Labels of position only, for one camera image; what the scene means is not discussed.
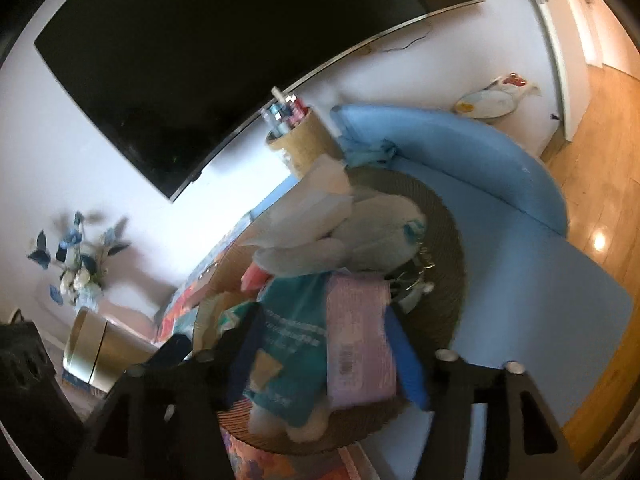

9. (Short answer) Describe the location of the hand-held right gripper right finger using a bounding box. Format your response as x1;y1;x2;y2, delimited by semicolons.
382;305;583;480

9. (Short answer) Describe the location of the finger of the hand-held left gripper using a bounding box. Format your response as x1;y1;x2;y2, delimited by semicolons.
150;332;195;368

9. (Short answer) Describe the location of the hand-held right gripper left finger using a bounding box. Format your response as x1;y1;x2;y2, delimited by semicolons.
70;305;268;480

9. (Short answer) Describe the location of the lavender packet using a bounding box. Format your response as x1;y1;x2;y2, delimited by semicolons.
322;272;398;408

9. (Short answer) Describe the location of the teal drawstring pouch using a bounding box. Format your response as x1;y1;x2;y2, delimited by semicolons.
242;275;331;426

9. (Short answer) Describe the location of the round woven basket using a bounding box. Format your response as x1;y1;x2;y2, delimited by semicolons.
192;167;468;456

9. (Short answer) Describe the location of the green plastic packet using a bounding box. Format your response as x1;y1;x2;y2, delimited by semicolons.
197;295;256;346

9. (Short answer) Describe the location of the cylindrical container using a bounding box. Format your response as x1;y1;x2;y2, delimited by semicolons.
62;307;161;393

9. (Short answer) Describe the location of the coral pink packet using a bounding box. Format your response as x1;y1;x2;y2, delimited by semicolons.
240;262;273;293

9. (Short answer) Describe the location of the light blue plush toy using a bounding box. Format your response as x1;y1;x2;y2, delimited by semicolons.
252;195;428;281

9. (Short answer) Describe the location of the crumpled blue cloth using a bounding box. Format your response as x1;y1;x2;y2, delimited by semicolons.
345;140;401;168

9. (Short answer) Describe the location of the yellow pen holder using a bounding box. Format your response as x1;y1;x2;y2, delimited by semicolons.
265;105;346;181

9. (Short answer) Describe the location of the bunch of pens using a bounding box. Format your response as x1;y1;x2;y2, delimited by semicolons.
260;86;313;138

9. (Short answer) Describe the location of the white plate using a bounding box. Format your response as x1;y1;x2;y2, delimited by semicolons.
452;87;518;118

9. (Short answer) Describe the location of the black flat television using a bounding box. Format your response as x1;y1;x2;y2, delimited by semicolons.
32;0;486;204

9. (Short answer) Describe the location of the red white packet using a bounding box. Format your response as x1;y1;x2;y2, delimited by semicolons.
482;72;543;101

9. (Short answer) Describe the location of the white door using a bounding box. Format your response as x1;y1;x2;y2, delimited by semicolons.
575;0;617;68
515;0;583;143

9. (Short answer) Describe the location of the metal keychain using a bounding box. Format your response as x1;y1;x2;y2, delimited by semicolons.
390;245;437;313

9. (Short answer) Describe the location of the television cable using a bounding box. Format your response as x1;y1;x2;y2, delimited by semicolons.
380;30;432;55

